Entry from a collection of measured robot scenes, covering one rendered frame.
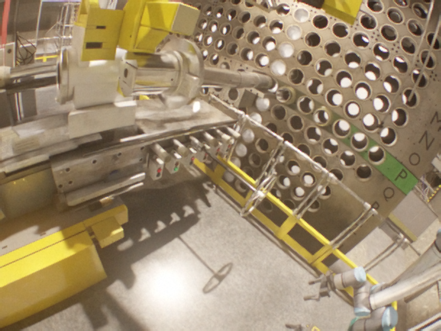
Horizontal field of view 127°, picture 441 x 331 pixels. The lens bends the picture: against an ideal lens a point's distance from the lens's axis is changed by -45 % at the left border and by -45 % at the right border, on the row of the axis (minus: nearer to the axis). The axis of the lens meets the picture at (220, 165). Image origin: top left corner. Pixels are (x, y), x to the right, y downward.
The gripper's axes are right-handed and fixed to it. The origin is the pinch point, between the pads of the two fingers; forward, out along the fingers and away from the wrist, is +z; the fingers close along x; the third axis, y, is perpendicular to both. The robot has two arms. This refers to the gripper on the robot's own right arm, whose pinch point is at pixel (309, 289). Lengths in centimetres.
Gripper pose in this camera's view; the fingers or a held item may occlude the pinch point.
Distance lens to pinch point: 128.7
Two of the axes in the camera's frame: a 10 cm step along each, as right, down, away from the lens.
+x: 5.2, -2.3, 8.2
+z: -6.6, 5.0, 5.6
